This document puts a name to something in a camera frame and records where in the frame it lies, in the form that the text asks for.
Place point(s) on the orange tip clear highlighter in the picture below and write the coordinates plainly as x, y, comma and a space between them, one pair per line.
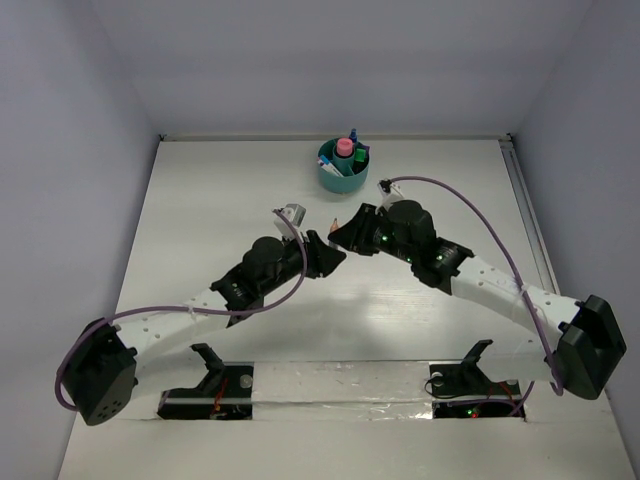
334, 226

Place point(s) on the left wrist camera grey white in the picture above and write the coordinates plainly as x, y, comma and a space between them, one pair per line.
289, 219

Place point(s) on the teal round organizer container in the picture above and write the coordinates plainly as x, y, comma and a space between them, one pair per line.
346, 185

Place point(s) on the pink cap white pen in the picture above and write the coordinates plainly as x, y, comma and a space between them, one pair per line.
326, 165

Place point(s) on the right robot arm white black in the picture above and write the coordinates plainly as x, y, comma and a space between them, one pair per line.
582, 343

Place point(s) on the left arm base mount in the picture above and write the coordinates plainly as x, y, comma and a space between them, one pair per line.
224, 393

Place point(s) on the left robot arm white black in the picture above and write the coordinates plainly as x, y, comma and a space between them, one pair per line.
106, 367

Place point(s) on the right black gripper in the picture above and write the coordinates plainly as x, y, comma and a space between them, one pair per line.
354, 235

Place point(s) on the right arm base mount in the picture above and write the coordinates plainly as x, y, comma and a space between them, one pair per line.
460, 390

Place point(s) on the pink topped centre tube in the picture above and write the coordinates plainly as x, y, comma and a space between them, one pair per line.
343, 155

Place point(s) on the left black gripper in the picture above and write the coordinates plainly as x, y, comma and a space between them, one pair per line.
327, 257

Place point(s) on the foil covered front board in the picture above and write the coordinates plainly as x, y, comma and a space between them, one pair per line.
341, 391

